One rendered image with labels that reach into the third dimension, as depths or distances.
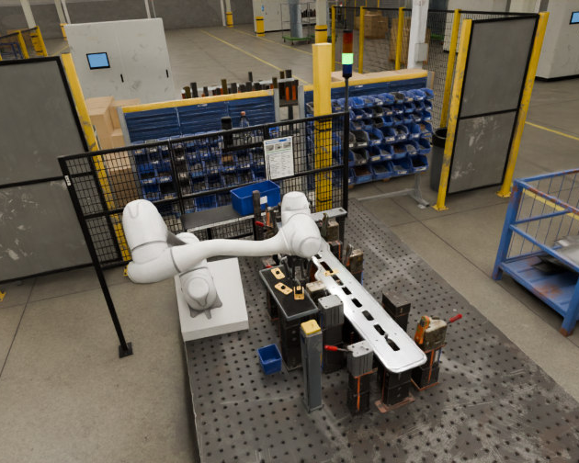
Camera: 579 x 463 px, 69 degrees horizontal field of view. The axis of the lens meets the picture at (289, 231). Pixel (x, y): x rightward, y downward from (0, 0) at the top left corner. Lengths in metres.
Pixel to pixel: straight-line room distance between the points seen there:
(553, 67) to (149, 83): 9.50
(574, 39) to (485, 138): 7.99
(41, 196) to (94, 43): 4.87
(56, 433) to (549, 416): 2.73
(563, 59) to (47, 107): 11.56
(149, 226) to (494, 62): 4.13
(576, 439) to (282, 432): 1.18
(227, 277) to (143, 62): 6.61
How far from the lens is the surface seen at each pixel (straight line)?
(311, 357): 1.79
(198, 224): 2.80
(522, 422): 2.17
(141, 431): 3.03
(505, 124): 5.42
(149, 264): 1.61
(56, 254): 4.41
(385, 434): 1.98
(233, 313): 2.37
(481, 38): 4.88
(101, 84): 8.69
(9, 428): 3.44
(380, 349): 1.86
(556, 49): 12.73
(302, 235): 1.38
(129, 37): 8.57
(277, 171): 3.02
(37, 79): 3.86
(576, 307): 3.62
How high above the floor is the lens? 2.32
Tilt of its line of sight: 30 degrees down
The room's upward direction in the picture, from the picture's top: 3 degrees counter-clockwise
